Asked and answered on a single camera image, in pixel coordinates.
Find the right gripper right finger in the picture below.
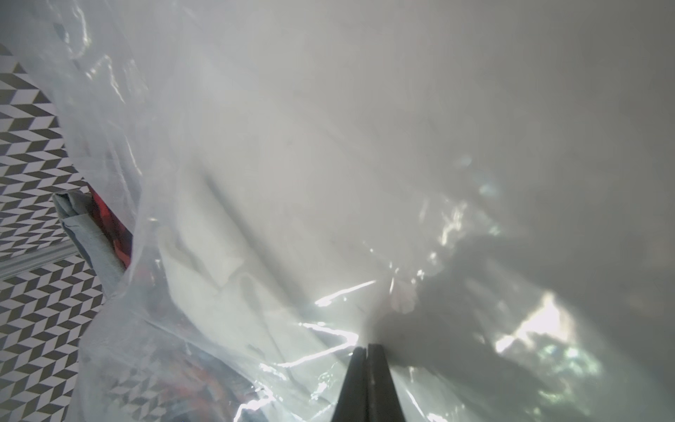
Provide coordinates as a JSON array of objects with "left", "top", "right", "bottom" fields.
[{"left": 367, "top": 344, "right": 405, "bottom": 422}]

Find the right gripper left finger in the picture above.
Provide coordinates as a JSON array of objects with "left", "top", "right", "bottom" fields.
[{"left": 332, "top": 347, "right": 368, "bottom": 422}]

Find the clear plastic vacuum bag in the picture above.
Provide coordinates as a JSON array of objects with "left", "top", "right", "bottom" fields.
[{"left": 1, "top": 1, "right": 674, "bottom": 421}]

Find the white shirt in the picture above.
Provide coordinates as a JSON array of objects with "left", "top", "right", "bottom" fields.
[{"left": 157, "top": 173, "right": 340, "bottom": 383}]

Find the grey cloth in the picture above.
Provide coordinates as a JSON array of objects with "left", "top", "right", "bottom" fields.
[{"left": 52, "top": 190, "right": 127, "bottom": 298}]

